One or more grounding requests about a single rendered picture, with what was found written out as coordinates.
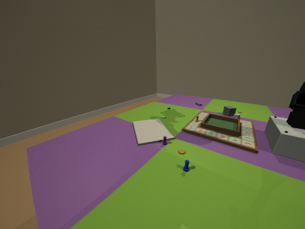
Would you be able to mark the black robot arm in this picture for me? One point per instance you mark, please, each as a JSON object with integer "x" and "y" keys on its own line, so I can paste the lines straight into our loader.
{"x": 296, "y": 118}

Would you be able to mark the blue pawn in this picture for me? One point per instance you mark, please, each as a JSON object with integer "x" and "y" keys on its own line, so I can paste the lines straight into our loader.
{"x": 186, "y": 168}

